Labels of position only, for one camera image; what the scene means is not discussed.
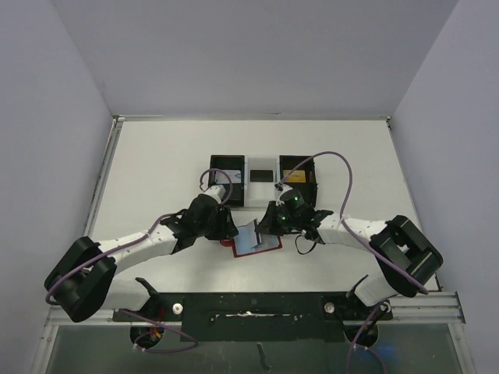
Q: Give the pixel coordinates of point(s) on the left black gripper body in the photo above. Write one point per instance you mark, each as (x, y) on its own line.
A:
(210, 229)

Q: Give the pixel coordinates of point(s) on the right black bin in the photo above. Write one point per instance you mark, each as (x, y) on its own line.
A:
(296, 162)

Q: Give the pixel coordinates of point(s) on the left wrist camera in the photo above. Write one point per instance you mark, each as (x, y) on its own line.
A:
(217, 192)

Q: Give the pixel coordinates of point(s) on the white middle bin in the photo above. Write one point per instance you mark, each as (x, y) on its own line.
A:
(258, 194)

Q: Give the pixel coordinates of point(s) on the aluminium left rail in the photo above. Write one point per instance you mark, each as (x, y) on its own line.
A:
(109, 152)

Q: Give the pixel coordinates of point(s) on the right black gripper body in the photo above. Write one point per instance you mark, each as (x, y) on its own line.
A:
(268, 223)

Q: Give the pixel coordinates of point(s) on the aluminium front rail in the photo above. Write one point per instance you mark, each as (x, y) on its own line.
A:
(435, 308)

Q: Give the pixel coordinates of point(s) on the black card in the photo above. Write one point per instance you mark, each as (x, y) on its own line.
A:
(261, 175)

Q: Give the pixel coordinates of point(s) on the red leather card holder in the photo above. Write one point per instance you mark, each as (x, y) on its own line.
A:
(240, 244)

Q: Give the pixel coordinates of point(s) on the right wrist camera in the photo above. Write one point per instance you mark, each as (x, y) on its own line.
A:
(290, 197)

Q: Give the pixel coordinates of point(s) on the aluminium rail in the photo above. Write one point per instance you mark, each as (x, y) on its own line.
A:
(435, 308)
(109, 152)

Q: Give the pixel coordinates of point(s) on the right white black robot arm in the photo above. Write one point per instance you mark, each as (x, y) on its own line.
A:
(407, 259)

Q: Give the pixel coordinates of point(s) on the black bin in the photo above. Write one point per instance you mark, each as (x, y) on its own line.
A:
(296, 162)
(233, 167)

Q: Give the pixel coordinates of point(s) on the silver magnetic stripe card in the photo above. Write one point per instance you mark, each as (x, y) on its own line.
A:
(226, 176)

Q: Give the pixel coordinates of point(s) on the gold VIP card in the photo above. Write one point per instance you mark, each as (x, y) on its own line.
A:
(297, 176)

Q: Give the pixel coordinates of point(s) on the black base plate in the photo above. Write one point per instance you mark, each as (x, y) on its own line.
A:
(257, 317)

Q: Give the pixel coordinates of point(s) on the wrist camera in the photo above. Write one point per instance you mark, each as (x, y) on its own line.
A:
(290, 197)
(217, 192)

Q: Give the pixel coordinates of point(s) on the silver VIP card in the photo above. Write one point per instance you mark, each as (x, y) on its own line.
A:
(255, 239)

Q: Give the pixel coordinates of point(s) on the left black bin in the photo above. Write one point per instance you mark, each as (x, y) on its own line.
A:
(233, 167)

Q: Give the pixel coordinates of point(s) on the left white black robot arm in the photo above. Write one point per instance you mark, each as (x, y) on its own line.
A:
(80, 281)

